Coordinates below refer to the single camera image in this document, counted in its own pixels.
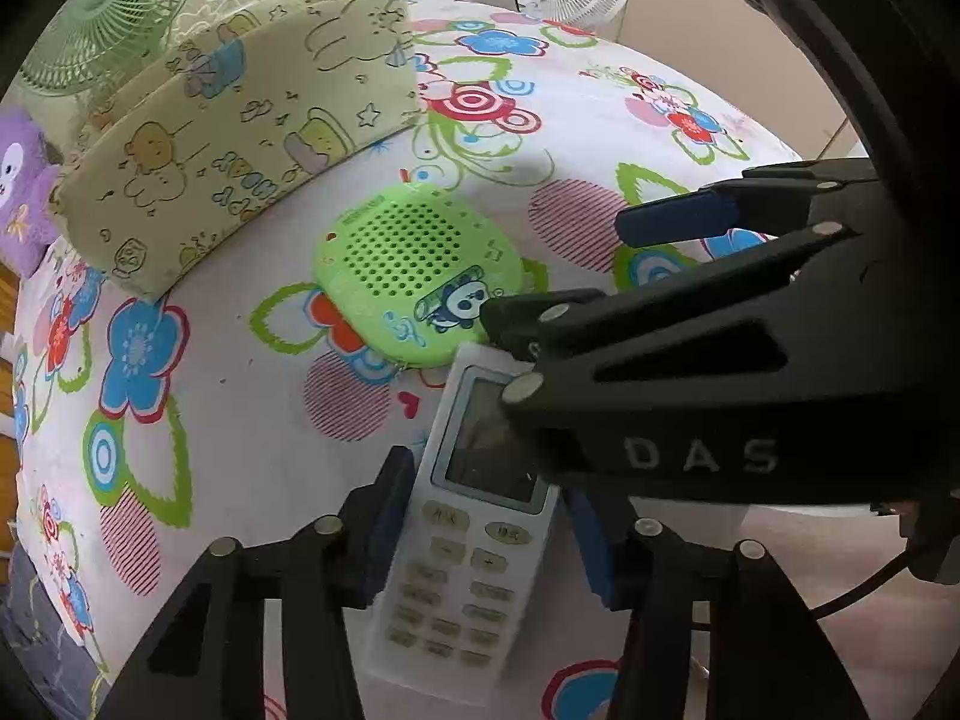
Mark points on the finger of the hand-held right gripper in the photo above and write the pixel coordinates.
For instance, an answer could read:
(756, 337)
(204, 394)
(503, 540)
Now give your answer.
(675, 217)
(600, 315)

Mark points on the white remote control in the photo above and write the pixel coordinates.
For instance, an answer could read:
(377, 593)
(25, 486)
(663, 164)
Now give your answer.
(450, 577)

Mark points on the yellow cartoon storage box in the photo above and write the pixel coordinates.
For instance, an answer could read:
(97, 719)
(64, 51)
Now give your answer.
(225, 135)

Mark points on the purple plush toy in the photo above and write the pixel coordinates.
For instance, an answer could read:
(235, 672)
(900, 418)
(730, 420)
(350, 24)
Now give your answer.
(22, 187)

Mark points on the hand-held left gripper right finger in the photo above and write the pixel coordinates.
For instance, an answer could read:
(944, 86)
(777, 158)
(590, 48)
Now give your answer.
(592, 547)

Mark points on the green desk fan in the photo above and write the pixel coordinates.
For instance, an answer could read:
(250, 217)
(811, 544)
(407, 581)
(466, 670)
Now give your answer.
(97, 22)

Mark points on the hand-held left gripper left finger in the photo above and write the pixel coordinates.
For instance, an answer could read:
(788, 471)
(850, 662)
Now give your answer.
(382, 532)

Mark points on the beige door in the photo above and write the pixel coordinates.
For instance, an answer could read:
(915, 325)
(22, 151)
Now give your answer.
(690, 22)

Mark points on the green perforated panda case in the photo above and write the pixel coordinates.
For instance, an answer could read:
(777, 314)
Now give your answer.
(405, 262)

